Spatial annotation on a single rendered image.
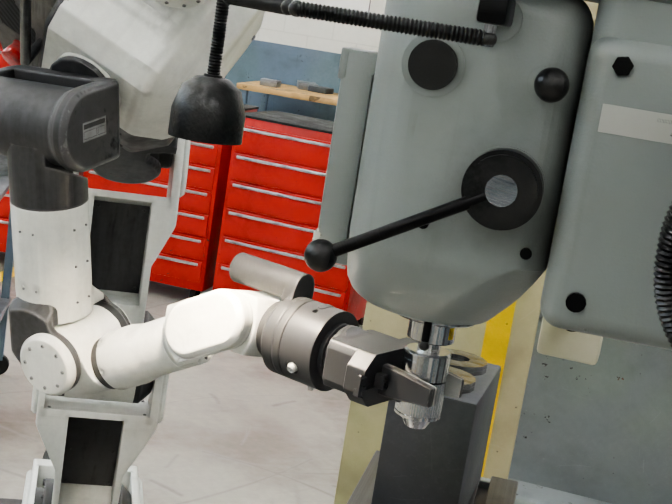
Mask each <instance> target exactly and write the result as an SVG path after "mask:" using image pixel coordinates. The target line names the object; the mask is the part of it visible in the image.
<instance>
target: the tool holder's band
mask: <svg viewBox="0 0 672 504"><path fill-rule="evenodd" d="M417 345H418V343H410V344H408V345H406V346H405V350H404V357H405V358H407V359H408V360H410V361H413V362H415V363H419V364H423V365H428V366H447V365H449V364H450V360H451V353H450V352H449V351H448V350H447V349H445V348H443V347H441V348H440V351H439V352H437V353H431V352H425V351H422V350H420V349H418V347H417Z"/></svg>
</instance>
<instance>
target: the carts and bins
mask: <svg viewBox="0 0 672 504"><path fill-rule="evenodd" d="M8 190H9V179H8V164H7V156H4V155H0V201H1V199H2V198H3V197H4V195H5V194H6V193H7V191H8ZM13 261H14V257H13V241H12V226H11V210H10V213H9V223H8V233H7V243H6V252H5V262H4V272H3V281H2V291H1V295H0V375H1V374H3V373H5V372H6V371H7V370H8V367H9V360H8V358H7V357H6V356H5V355H4V348H5V338H6V329H7V319H8V307H9V304H10V302H11V297H10V290H11V281H12V271H13Z"/></svg>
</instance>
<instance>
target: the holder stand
mask: <svg viewBox="0 0 672 504"><path fill-rule="evenodd" d="M445 349H447V350H448V351H449V352H450V353H451V360H450V366H449V371H450V372H452V373H454V374H456V375H458V376H460V377H462V378H464V386H463V391H462V396H461V397H460V398H452V397H448V396H444V400H443V405H442V411H441V416H440V419H439V420H437V421H435V422H430V423H429V424H428V425H427V427H426V428H425V429H414V428H410V427H408V426H406V425H405V424H404V421H403V418H402V417H401V416H399V415H398V414H397V413H396V412H395V411H394V408H395V402H396V400H394V399H392V400H389V401H388V406H387V412H386V418H385V424H384V430H383V436H382V442H381V447H380V453H379V459H378V465H377V471H376V477H375V483H374V489H373V494H372V500H371V504H468V502H469V500H470V499H471V497H472V495H473V493H474V491H475V489H476V487H477V485H478V483H479V481H480V478H481V473H482V468H483V463H484V457H485V452H486V447H487V441H488V436H489V431H490V425H491V420H492V415H493V410H494V404H495V399H496V394H497V388H498V383H499V378H500V372H501V366H499V365H495V364H490V363H487V361H486V360H485V359H484V358H482V357H480V356H478V355H475V354H473V353H469V352H466V351H462V350H456V349H449V348H445Z"/></svg>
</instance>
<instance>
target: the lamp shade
mask: <svg viewBox="0 0 672 504"><path fill-rule="evenodd" d="M245 117H246V115H245V109H244V104H243V98H242V92H241V91H240V90H239V89H238V88H237V87H236V86H235V85H234V84H233V83H232V82H231V81H230V80H228V79H225V78H223V76H221V75H219V76H217V75H210V74H208V73H204V75H196V76H194V77H192V78H190V79H188V80H187V81H185V82H183V83H182V84H181V86H180V88H179V90H178V92H177V95H176V97H175V99H174V101H173V103H172V105H171V112H170V120H169V128H168V134H169V135H171V136H173V137H177V138H180V139H185V140H190V141H195V142H201V143H208V144H217V145H241V144H242V139H243V131H244V124H245Z"/></svg>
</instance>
